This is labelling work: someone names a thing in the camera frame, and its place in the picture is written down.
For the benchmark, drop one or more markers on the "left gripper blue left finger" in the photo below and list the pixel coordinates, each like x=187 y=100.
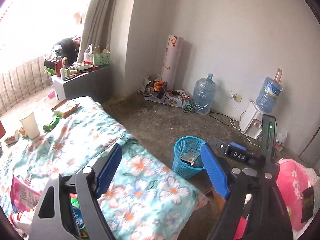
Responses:
x=54 y=219

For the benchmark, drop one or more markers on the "white water dispenser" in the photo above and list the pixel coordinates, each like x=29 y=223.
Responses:
x=251 y=121

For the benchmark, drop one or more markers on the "red thermos bottle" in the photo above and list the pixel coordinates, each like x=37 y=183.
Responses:
x=58 y=65

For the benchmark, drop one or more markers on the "dark grey cabinet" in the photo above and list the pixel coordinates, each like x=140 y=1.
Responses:
x=96 y=84

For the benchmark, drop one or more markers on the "blue plastic trash basket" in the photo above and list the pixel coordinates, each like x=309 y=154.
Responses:
x=187 y=160

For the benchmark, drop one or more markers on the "black clothes pile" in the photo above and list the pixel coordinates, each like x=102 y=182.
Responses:
x=67 y=47

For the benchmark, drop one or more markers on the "orange item pile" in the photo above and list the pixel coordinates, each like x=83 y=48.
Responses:
x=156 y=89

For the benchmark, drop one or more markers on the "beige curtain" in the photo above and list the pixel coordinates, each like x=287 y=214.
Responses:
x=97 y=25

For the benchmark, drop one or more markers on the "small wooden stool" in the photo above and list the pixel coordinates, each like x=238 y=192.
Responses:
x=215 y=199

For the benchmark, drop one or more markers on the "wall power socket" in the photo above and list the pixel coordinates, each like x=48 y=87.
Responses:
x=235 y=97

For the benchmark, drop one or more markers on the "green snack wrapper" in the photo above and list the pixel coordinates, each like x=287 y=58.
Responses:
x=49 y=127

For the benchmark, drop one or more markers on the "red cardboard box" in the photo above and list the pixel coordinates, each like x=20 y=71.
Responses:
x=2 y=130

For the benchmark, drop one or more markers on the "white plastic bag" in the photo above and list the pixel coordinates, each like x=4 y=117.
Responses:
x=280 y=141

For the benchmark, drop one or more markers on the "pink rolled wallpaper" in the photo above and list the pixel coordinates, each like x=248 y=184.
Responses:
x=171 y=60

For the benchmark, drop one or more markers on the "empty blue water jug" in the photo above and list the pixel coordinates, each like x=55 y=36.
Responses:
x=203 y=94

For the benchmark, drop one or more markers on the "pink floral blanket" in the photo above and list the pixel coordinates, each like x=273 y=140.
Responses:
x=292 y=180

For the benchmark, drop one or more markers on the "white paper cup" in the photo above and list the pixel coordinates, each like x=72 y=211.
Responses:
x=30 y=126

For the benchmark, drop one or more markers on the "green plastic basket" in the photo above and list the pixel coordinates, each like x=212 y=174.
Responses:
x=102 y=59

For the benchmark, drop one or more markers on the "blue jug on dispenser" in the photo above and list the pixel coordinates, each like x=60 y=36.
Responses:
x=268 y=95

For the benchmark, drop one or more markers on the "white detergent bottle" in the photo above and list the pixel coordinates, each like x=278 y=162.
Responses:
x=88 y=54

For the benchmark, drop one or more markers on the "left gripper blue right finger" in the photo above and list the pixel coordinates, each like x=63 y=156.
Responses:
x=268 y=217

